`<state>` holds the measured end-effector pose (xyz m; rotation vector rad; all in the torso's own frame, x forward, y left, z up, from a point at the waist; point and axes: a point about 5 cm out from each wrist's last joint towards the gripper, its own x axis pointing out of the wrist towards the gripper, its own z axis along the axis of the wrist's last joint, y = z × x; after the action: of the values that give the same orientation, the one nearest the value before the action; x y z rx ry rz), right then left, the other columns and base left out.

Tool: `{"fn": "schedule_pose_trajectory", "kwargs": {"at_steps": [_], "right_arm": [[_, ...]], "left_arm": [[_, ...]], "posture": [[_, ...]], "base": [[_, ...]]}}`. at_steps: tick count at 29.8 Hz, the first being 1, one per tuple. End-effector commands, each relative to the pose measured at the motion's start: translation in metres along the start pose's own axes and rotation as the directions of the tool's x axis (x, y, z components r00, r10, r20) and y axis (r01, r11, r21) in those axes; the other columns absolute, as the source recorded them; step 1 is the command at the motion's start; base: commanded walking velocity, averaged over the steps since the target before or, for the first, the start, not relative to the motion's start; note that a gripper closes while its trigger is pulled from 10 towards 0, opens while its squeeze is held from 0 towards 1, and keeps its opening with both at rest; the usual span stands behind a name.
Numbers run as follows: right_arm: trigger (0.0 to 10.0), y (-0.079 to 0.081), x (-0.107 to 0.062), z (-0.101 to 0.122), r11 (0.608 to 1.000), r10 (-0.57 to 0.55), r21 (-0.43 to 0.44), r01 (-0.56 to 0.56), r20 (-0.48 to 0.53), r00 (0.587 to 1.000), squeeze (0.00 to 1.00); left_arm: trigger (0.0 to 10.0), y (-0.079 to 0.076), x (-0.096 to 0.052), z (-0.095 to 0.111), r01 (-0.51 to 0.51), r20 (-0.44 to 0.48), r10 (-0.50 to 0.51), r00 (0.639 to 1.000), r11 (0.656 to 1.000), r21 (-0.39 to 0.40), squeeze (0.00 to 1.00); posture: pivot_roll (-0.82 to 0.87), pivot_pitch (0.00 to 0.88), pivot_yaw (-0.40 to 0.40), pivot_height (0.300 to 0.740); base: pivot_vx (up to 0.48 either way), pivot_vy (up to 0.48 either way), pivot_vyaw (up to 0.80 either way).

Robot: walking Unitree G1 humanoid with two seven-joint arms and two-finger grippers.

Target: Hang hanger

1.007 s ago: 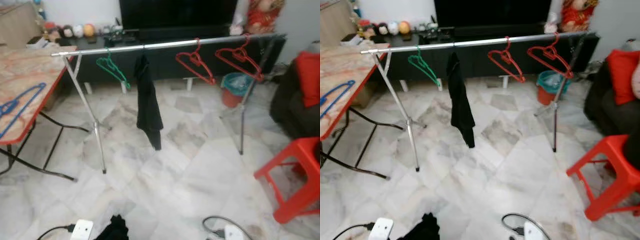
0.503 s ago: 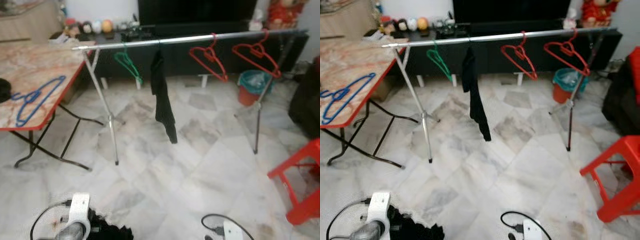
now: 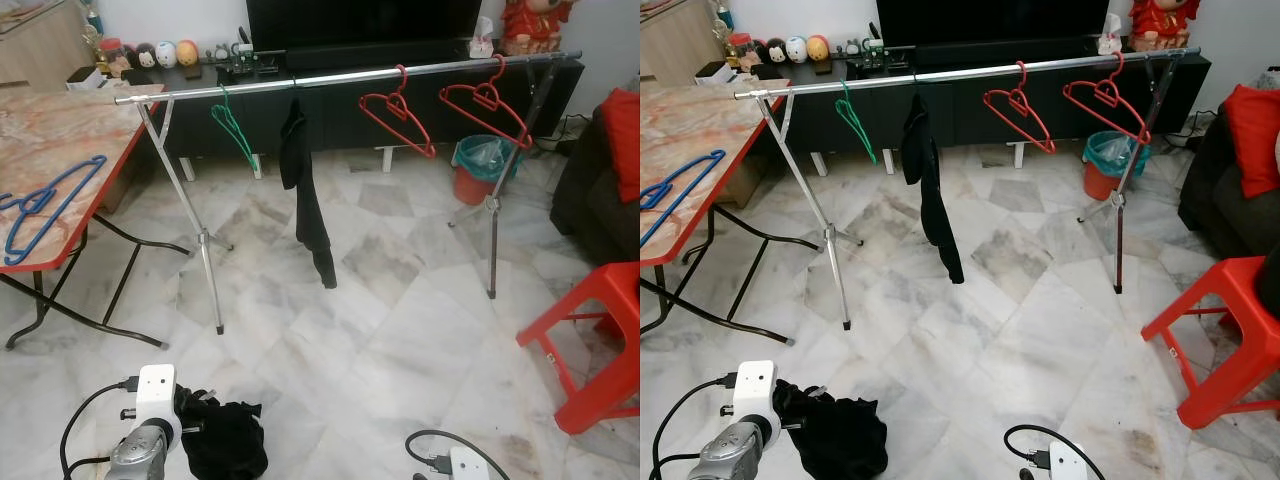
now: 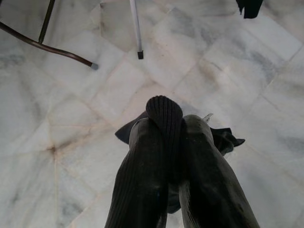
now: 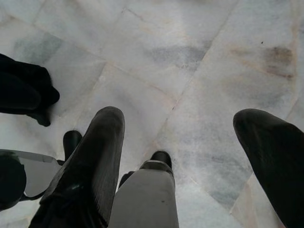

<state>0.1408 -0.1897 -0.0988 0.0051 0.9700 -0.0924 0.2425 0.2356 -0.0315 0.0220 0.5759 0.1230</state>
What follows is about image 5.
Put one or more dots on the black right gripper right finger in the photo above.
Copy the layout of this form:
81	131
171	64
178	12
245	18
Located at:
278	161

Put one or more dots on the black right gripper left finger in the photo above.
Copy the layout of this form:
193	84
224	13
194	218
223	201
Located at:
95	154

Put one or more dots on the black t-shirt green logo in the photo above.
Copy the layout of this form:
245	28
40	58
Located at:
21	83

